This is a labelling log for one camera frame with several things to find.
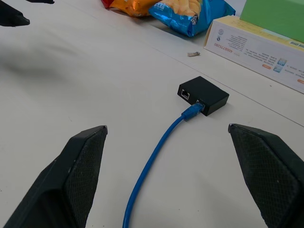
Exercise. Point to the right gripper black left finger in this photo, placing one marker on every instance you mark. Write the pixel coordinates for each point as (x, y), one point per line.
(59, 180)

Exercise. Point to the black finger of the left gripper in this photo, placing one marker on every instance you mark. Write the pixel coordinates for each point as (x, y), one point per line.
(12, 14)

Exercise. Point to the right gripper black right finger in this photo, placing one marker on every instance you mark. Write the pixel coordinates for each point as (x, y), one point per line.
(273, 171)

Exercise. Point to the black network switch box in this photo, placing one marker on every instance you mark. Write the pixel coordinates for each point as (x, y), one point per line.
(206, 93)

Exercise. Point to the red snack bag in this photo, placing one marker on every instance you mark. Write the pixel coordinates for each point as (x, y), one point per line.
(105, 3)

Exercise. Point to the orange chip bag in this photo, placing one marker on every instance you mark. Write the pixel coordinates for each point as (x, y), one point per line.
(133, 7)

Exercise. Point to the white printed cardboard box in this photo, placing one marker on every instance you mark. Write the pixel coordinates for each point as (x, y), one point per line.
(256, 47)

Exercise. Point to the green box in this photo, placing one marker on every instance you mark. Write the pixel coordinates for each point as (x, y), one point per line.
(275, 16)

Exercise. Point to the blue chip bag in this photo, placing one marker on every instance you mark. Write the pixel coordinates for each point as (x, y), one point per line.
(190, 14)

